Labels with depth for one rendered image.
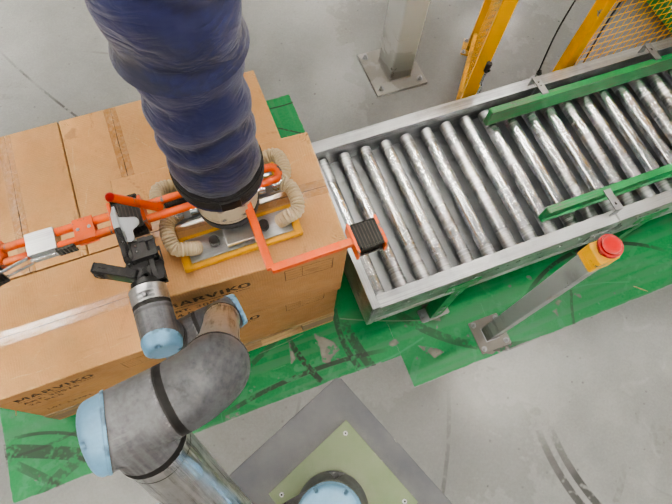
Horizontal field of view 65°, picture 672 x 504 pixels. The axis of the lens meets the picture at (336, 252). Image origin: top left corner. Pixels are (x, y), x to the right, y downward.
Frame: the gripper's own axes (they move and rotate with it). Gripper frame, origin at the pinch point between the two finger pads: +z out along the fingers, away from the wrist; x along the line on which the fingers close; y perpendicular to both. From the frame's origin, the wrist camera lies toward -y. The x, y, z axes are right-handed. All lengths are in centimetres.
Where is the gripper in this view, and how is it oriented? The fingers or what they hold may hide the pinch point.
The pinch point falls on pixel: (119, 219)
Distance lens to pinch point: 145.6
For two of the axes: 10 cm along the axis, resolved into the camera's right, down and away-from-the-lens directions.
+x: 0.5, -3.7, -9.3
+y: 9.3, -3.2, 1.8
